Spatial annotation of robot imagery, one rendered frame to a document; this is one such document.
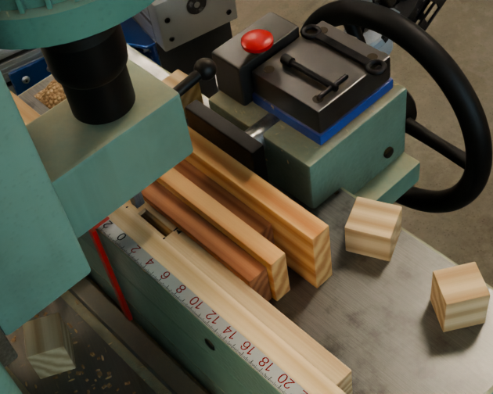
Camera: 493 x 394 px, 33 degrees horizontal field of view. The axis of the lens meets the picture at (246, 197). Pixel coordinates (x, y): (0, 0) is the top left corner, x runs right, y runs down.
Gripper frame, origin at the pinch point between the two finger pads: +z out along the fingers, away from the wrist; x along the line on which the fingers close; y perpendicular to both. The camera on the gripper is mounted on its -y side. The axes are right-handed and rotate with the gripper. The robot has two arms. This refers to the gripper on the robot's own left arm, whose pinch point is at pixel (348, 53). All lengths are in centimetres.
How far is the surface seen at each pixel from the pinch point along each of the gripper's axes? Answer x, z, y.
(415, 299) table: -34.2, 19.8, -23.8
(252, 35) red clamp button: -10.0, 8.6, -31.6
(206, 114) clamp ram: -11.8, 17.0, -33.0
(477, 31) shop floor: 43, -44, 118
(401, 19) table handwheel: -13.5, -2.6, -16.8
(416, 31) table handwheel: -15.5, -2.3, -16.5
